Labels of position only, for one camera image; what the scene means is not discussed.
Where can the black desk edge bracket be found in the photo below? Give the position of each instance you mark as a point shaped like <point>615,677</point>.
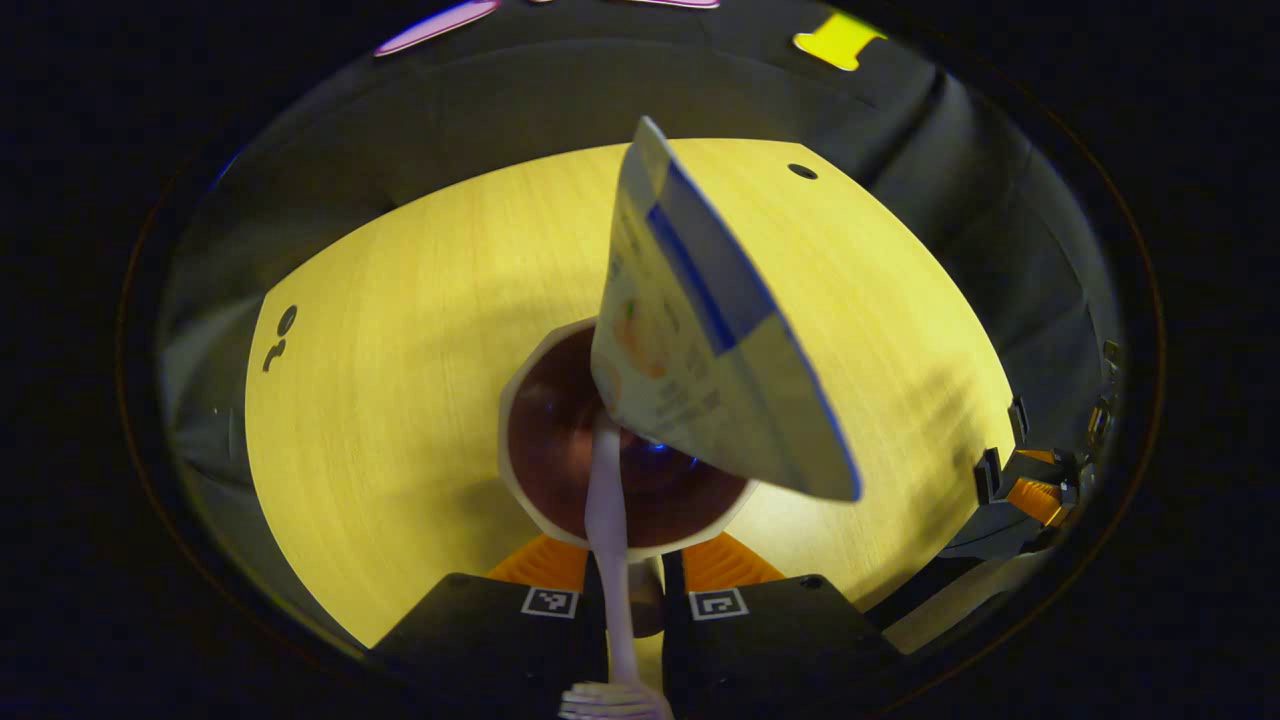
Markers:
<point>1017,420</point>
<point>988,475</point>

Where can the beige cup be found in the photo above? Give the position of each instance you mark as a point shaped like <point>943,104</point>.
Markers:
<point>560,440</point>

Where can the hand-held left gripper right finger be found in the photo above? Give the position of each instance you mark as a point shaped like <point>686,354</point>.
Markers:
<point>780,640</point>

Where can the white toothbrush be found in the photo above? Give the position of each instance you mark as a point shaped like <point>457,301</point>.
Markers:
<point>607,520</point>

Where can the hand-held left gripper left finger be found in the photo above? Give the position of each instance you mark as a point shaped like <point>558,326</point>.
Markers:
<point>470,640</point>

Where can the wooden desktop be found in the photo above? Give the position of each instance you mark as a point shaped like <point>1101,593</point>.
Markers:
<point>400,400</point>

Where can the white and blue toothpaste tube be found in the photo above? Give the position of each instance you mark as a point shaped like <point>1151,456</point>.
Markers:
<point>720,380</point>

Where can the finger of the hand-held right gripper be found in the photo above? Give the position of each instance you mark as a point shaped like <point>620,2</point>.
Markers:
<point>1030,500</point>
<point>1045,465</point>

